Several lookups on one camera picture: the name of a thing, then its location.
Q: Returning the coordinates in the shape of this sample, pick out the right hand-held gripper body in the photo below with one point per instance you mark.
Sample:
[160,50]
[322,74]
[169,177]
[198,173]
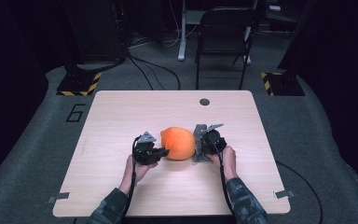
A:
[213,141]

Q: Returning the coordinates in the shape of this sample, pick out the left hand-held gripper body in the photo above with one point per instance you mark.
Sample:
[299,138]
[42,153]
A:
[144,154]

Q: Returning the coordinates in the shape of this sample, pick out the orange plush toy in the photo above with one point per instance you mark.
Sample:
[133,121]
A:
[178,143]

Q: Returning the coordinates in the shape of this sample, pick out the person's left hand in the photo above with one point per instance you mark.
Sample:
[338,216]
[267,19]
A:
[130,174]

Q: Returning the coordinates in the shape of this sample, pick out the person's right hand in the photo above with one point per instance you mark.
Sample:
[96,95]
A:
[229,163]

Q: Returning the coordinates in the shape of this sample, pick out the grey tape strip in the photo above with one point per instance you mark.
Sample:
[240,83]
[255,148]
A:
[284,194]
[59,197]

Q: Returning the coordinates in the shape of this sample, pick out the black yellow-striped stand base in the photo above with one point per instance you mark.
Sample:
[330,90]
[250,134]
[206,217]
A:
[77,84]
[284,84]

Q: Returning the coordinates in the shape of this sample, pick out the black folding chair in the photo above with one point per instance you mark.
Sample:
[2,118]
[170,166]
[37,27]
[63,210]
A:
[223,34]

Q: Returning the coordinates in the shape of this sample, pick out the white desk leg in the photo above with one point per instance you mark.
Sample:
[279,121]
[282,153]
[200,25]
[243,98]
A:
[182,37]

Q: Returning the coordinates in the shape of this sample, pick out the black cabinet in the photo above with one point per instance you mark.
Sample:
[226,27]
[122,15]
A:
[96,31]

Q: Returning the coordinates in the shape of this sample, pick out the dark curtain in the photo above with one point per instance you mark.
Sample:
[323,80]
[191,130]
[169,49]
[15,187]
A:
[338,77]
[9,93]

